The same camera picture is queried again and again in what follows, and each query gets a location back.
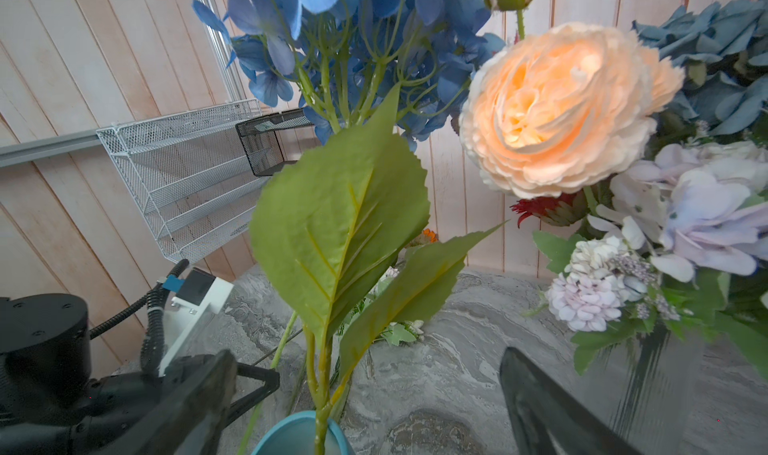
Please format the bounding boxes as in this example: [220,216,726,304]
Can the green leafy flower bunch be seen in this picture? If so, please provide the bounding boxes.
[360,267,425,346]

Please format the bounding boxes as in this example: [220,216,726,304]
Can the black corrugated cable hose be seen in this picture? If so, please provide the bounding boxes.
[88,258,191,375]

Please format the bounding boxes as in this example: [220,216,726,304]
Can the teal ceramic vase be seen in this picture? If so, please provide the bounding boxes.
[252,411,355,455]

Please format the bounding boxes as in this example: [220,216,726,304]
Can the clear glass vase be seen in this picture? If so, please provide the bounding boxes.
[571,322,705,454]

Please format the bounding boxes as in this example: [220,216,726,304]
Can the white wire mesh shelf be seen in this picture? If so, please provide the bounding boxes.
[97,99,268,263]

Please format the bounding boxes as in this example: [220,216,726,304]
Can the pink white hydrangea bouquet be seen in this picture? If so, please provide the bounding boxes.
[534,141,767,373]

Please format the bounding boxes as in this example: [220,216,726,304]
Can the teal blue rose bouquet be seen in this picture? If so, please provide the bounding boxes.
[633,0,767,154]

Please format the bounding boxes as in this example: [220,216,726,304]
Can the blue hydrangea mixed bouquet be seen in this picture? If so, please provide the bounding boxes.
[192,0,503,454]

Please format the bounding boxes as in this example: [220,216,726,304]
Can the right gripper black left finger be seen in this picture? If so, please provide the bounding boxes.
[98,350,237,454]

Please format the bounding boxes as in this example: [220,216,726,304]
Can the red sunflower stem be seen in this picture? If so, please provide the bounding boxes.
[511,191,589,227]

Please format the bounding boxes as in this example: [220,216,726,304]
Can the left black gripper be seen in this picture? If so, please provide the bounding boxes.
[0,358,282,455]

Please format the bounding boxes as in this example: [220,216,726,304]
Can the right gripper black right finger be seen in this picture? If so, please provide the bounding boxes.
[499,347,638,454]

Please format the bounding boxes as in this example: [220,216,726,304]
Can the peach rose stem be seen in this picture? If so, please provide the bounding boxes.
[458,21,685,199]

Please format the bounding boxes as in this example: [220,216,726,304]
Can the black mesh basket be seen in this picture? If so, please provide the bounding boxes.
[234,108,313,177]

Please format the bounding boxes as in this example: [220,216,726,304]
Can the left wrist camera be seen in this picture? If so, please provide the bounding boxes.
[158,267,234,376]

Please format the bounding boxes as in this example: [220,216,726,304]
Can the orange flower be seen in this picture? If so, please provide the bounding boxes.
[415,228,439,245]

